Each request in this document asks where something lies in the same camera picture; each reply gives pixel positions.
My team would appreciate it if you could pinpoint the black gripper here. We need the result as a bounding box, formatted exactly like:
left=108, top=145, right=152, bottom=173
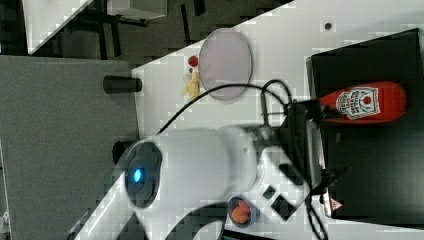
left=280, top=100, right=350, bottom=196

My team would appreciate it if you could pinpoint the red ketchup bottle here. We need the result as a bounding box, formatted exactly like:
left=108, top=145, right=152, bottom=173
left=319, top=81, right=407, bottom=124

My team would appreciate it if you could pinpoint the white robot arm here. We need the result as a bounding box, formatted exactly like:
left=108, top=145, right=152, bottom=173
left=67, top=100, right=342, bottom=240

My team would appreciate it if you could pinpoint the grey bowl with fruit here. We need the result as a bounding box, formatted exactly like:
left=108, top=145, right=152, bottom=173
left=227, top=196, right=259, bottom=228

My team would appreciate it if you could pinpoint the red toy fruit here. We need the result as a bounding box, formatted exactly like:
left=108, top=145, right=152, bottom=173
left=238, top=200, right=251, bottom=214

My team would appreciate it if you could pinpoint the orange toy fruit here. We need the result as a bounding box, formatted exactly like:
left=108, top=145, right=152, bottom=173
left=231, top=207, right=250, bottom=224

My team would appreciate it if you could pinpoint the grey round plate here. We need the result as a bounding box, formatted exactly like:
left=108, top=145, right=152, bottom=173
left=198, top=28, right=253, bottom=91

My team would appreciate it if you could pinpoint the small red ball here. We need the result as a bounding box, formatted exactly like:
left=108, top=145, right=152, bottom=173
left=188, top=56, right=199, bottom=67

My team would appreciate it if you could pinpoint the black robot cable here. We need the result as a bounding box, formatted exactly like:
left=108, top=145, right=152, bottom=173
left=157, top=79, right=294, bottom=135

